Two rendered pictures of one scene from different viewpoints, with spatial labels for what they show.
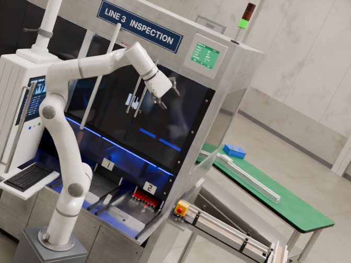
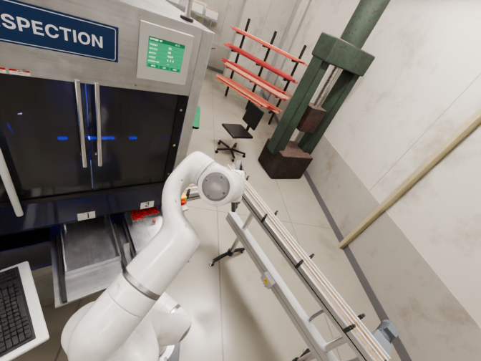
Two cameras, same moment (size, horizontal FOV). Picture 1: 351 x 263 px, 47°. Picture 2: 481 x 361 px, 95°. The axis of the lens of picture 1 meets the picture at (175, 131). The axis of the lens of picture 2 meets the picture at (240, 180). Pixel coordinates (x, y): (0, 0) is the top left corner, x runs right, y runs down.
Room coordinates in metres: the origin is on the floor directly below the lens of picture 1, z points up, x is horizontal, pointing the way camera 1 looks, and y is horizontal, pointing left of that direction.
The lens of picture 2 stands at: (1.60, 0.63, 2.22)
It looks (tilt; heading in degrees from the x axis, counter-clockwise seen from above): 35 degrees down; 298
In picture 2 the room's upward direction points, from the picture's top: 25 degrees clockwise
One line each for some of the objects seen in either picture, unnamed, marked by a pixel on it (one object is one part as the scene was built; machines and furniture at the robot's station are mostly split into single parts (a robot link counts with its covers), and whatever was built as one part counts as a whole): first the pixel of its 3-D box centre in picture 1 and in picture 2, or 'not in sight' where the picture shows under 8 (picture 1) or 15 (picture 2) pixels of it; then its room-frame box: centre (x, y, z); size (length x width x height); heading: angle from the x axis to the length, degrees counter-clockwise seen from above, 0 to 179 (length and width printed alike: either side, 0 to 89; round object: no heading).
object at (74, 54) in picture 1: (45, 55); not in sight; (2.77, 1.05, 1.51); 0.49 x 0.01 x 0.59; 77
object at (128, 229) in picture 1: (109, 201); (124, 244); (2.39, 0.21, 0.87); 0.70 x 0.48 x 0.02; 77
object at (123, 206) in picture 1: (137, 207); (149, 226); (2.42, 0.03, 0.90); 0.34 x 0.26 x 0.04; 167
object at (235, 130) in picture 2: not in sight; (237, 130); (3.76, -2.55, 0.50); 0.64 x 0.64 x 1.00
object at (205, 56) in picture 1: (205, 56); (164, 56); (2.50, 0.02, 1.96); 0.21 x 0.01 x 0.21; 77
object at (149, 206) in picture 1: (143, 202); (145, 215); (2.50, 0.01, 0.91); 0.18 x 0.02 x 0.05; 77
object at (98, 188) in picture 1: (95, 182); (89, 240); (2.50, 0.36, 0.90); 0.34 x 0.26 x 0.04; 167
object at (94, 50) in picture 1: (109, 88); (19, 146); (2.64, 0.52, 1.51); 0.47 x 0.01 x 0.59; 77
